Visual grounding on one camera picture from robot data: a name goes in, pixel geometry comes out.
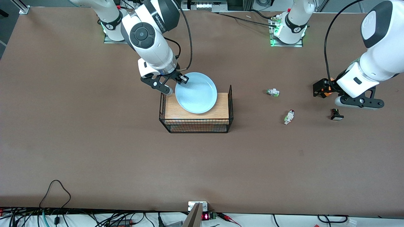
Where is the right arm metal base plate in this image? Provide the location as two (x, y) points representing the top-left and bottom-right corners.
(103, 13), (129, 44)

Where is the black power adapter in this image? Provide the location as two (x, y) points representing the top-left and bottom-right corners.
(109, 219), (134, 227)

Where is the lit white control box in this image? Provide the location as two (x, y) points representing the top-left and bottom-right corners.
(181, 0), (228, 12)

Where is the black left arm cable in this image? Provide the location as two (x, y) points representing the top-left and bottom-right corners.
(324, 0), (367, 88)

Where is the aluminium frame corner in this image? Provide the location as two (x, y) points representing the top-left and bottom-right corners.
(14, 0), (31, 15)

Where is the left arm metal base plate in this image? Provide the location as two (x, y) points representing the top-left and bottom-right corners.
(269, 14), (304, 48)

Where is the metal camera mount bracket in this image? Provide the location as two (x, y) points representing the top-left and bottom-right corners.
(182, 201), (209, 227)

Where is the red clip lead wire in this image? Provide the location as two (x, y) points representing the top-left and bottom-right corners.
(218, 213), (242, 227)

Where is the black wire mesh rack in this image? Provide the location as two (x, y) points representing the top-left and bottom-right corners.
(159, 84), (234, 134)

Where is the wooden shelf board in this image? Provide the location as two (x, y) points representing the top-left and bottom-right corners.
(164, 92), (230, 124)

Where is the black cable with metal plug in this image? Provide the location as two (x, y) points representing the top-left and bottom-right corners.
(217, 12), (279, 26)

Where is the coiled black cable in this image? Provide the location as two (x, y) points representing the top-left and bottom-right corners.
(317, 214), (349, 224)

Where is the light blue round plate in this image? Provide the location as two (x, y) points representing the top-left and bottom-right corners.
(175, 72), (218, 114)

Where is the looped thin black cable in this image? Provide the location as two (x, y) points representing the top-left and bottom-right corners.
(39, 179), (72, 210)

